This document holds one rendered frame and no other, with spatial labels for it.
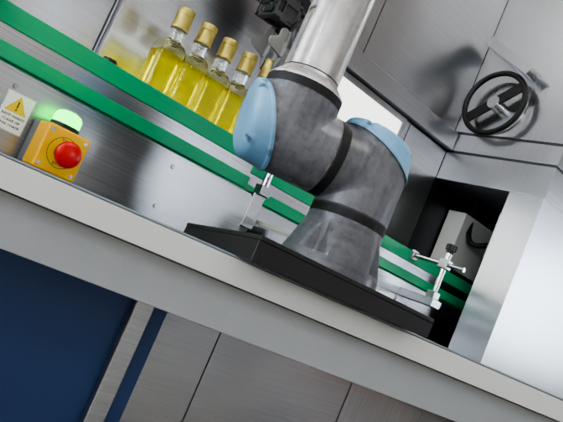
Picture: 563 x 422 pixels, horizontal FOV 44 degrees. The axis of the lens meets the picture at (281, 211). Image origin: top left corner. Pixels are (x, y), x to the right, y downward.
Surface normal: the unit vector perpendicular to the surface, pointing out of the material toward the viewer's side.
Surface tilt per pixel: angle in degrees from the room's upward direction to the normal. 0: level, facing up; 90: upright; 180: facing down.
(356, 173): 103
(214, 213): 90
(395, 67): 90
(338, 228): 69
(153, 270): 90
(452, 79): 90
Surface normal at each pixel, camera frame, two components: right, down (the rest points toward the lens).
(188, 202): 0.62, 0.18
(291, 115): 0.26, -0.17
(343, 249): 0.24, -0.37
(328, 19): -0.05, -0.18
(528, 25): -0.68, -0.36
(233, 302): 0.41, 0.08
